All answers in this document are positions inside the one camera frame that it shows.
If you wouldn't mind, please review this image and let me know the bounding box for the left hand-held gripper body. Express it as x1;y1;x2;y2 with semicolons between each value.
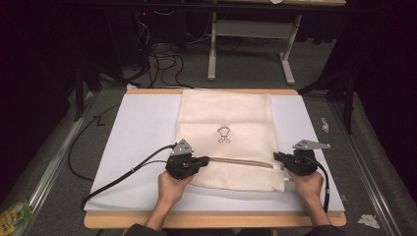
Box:
164;138;202;181

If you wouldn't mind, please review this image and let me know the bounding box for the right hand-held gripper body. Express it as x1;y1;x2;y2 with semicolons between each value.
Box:
280;139;331;177

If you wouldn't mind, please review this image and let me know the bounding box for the white mesh laundry bag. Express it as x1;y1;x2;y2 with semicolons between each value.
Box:
173;89;287;193

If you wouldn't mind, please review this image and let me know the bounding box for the person's right hand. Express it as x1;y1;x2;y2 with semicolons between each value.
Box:
286;169;326;202

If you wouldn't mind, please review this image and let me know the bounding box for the person's left hand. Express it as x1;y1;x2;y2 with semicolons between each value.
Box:
157;170;195;207

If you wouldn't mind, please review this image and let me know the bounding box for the white sheet table cover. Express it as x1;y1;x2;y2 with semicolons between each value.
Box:
83;92;346;213

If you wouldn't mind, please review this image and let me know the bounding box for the wooden table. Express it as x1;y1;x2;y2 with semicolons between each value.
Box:
83;88;348;230

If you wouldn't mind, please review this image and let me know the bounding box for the black stand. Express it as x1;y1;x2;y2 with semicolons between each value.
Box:
297;69;358;136
72;60;103;123

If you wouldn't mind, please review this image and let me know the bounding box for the crumpled white tissue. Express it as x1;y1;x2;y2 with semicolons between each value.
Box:
356;213;382;230

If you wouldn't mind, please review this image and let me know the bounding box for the green snack packet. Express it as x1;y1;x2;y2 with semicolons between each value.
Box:
0;198;35;236

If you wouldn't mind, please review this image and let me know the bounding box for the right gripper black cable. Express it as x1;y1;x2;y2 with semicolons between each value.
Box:
306;156;330;214

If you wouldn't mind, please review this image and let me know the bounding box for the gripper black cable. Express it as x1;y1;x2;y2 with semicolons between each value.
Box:
306;156;330;214
80;143;178;211

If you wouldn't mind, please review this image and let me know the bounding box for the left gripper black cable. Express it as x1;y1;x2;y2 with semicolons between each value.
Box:
80;143;178;211

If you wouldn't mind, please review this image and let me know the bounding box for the aluminium floor rail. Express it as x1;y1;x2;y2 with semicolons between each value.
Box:
14;91;96;236
328;100;396;236

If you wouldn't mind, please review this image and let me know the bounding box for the tangle of black cables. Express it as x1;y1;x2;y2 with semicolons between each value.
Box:
129;9;195;90

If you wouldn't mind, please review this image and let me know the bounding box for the thin black floor cable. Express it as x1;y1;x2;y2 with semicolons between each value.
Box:
67;103;123;182

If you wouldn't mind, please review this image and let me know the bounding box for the white metal desk frame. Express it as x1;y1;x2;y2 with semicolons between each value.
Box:
207;11;303;87

